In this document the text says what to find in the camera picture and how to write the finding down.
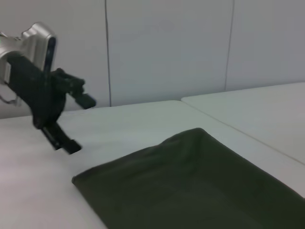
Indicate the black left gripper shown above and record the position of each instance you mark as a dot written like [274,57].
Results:
[40,95]

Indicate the dark green t-shirt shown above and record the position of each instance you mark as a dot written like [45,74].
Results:
[190,190]

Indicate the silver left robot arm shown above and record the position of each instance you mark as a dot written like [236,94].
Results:
[7,47]

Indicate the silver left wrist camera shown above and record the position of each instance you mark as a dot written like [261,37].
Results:
[38,43]

